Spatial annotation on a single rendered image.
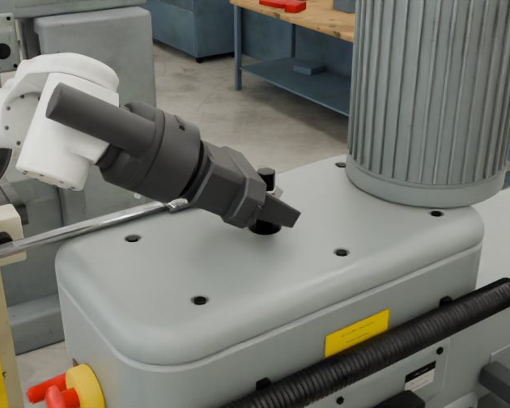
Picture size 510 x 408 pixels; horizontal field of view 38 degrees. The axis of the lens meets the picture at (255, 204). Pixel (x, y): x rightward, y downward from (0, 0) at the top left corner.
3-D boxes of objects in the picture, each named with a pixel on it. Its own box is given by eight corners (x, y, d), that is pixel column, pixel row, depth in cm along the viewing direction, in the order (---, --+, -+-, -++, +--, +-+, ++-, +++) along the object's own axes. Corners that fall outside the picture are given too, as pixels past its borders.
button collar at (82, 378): (90, 435, 77) (84, 390, 75) (68, 403, 82) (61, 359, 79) (108, 428, 78) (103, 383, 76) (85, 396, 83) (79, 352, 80)
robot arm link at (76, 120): (111, 207, 79) (6, 170, 73) (142, 113, 80) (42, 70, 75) (151, 207, 69) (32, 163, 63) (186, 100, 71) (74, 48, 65)
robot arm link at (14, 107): (104, 164, 71) (34, 158, 81) (133, 78, 73) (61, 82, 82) (48, 138, 67) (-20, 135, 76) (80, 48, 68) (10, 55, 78)
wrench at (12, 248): (-3, 265, 77) (-5, 258, 76) (-15, 249, 80) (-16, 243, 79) (200, 205, 89) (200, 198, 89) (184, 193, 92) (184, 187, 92)
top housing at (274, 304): (152, 490, 71) (141, 355, 64) (52, 349, 90) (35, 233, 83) (485, 325, 94) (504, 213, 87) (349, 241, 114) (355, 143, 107)
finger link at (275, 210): (287, 229, 82) (240, 211, 80) (302, 205, 82) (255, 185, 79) (292, 236, 81) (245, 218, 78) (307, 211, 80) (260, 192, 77)
